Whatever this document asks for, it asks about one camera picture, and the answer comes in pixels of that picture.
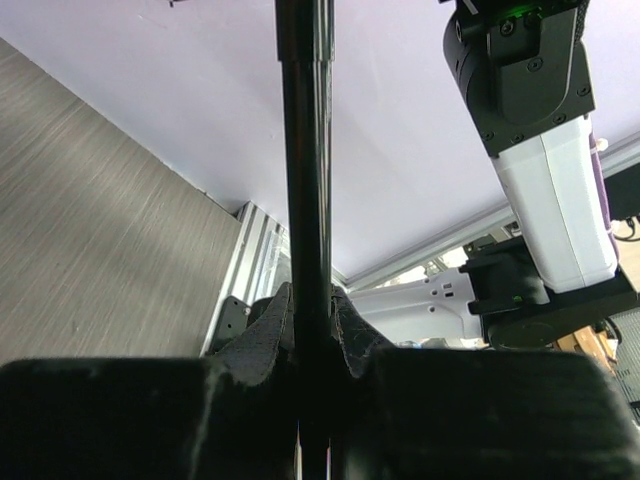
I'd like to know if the pink folding umbrella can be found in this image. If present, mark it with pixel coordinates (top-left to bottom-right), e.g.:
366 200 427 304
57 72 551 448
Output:
275 1 334 479

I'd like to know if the aluminium frame rail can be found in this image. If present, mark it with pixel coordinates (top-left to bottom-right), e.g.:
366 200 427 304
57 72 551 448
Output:
200 202 290 356

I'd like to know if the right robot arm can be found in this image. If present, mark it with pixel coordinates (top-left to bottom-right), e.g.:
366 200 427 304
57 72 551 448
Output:
351 1 638 350

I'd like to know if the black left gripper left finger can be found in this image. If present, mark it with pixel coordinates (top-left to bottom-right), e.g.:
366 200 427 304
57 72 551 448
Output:
1 284 295 479

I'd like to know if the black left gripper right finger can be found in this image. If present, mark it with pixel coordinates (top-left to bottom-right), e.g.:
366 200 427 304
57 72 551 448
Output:
330 292 639 479

